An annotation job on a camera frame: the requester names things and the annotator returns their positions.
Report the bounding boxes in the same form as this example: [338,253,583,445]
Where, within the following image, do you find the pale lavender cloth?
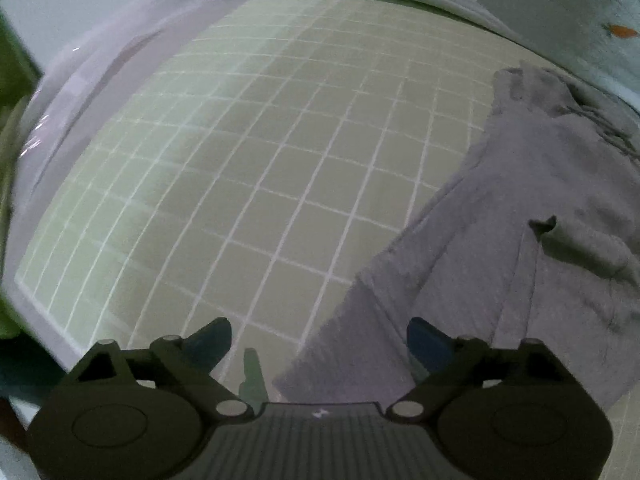
[15,0,251,186]

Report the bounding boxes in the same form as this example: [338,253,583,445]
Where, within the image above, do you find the green grid cutting mat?
[14,0,640,461]

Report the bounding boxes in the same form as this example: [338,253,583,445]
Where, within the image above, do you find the grey hoodie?
[272,57,640,411]

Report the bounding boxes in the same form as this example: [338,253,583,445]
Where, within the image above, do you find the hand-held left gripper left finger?
[65,316,249,422]

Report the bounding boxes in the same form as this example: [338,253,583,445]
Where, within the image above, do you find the white printed blanket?
[160,0,640,126]

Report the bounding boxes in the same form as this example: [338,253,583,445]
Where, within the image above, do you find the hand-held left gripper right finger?
[386,316,572,422]

